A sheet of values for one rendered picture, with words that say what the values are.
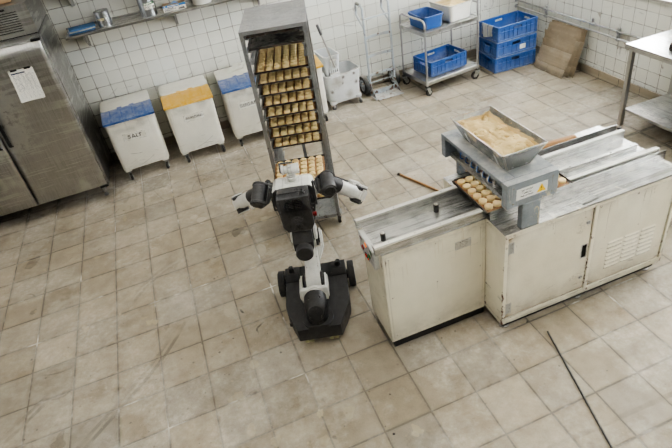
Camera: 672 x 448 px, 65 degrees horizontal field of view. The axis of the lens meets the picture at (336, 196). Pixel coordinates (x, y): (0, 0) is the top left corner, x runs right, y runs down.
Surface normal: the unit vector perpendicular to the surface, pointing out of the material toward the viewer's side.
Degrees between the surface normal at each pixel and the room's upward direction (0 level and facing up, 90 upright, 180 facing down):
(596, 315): 0
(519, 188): 90
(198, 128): 92
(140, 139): 91
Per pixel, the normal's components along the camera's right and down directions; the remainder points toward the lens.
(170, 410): -0.15, -0.81
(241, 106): 0.33, 0.52
